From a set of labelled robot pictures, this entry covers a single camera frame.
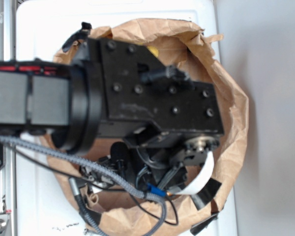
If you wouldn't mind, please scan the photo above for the grey braided cable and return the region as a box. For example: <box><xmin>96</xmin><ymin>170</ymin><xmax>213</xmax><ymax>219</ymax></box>
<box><xmin>0</xmin><ymin>131</ymin><xmax>168</xmax><ymax>236</ymax></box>

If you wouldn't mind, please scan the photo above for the aluminium frame rail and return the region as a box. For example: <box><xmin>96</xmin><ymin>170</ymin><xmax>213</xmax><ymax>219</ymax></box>
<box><xmin>0</xmin><ymin>0</ymin><xmax>18</xmax><ymax>236</ymax></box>

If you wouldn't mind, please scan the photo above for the white ribbon cable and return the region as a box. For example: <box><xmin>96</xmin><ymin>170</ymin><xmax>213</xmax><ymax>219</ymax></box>
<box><xmin>173</xmin><ymin>151</ymin><xmax>215</xmax><ymax>195</ymax></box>

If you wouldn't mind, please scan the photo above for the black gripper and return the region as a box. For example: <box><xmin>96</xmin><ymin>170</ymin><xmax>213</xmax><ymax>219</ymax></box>
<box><xmin>73</xmin><ymin>36</ymin><xmax>225</xmax><ymax>150</ymax></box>

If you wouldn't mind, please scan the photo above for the white plastic tray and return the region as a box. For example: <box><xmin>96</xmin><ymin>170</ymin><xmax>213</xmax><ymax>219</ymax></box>
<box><xmin>14</xmin><ymin>0</ymin><xmax>238</xmax><ymax>236</ymax></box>

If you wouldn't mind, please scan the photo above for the yellow sponge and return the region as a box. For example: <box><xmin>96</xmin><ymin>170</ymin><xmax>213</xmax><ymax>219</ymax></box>
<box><xmin>147</xmin><ymin>45</ymin><xmax>159</xmax><ymax>58</ymax></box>

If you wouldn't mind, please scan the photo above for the brown paper bag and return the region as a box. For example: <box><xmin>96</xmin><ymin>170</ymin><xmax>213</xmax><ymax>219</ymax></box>
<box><xmin>39</xmin><ymin>17</ymin><xmax>250</xmax><ymax>236</ymax></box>

